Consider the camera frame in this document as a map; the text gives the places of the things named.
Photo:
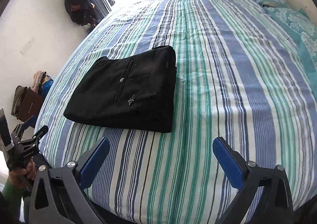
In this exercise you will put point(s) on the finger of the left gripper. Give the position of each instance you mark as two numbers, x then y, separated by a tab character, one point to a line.
20	128
37	136

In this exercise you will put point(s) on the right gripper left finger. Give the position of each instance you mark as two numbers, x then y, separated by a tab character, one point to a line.
58	193

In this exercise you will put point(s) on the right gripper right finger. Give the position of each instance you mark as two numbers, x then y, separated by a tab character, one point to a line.
275	203

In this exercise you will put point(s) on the black pants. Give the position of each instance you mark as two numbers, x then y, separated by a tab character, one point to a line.
136	92

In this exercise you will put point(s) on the green sleeve left forearm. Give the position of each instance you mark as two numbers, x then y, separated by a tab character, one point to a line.
10	203

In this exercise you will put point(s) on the left hand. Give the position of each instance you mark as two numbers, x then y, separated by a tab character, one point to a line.
16	174

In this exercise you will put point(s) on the clothes pile on dresser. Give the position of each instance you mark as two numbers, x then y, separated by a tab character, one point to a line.
42	83

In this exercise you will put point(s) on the striped blue green bedspread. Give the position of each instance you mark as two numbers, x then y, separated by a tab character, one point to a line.
239	76

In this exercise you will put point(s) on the teal patterned pillow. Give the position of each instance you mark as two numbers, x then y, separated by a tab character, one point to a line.
298	26

